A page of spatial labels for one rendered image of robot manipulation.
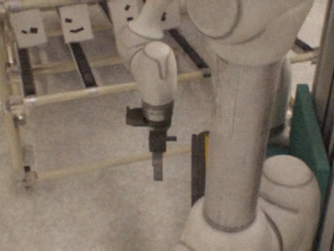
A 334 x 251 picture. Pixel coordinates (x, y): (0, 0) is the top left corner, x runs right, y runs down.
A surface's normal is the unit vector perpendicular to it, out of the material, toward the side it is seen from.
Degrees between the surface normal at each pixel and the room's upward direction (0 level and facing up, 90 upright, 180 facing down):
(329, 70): 90
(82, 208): 0
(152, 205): 0
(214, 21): 81
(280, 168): 7
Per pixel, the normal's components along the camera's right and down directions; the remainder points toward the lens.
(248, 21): 0.32, 0.65
